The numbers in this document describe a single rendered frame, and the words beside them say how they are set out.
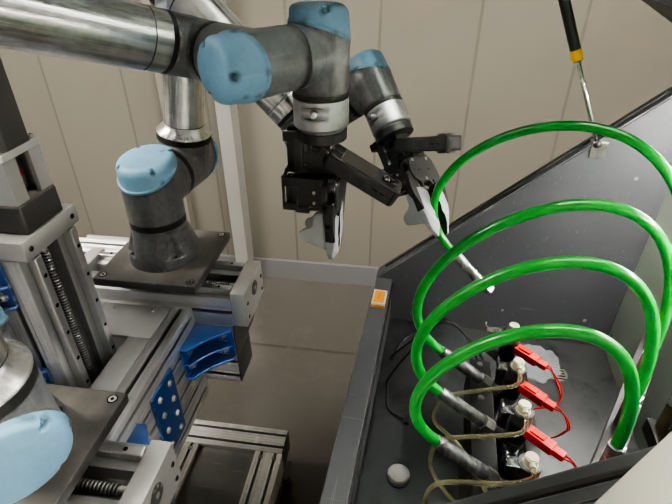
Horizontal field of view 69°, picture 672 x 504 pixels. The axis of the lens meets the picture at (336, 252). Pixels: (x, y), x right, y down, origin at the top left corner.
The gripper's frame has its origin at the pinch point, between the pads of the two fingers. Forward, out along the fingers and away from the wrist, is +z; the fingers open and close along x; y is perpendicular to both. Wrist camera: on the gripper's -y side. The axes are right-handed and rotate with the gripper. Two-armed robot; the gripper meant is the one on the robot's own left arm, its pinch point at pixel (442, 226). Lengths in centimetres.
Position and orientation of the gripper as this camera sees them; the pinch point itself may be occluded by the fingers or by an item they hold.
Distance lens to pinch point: 87.7
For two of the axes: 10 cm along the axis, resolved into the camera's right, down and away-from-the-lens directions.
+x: -7.2, 1.7, -6.7
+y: -6.0, 3.3, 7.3
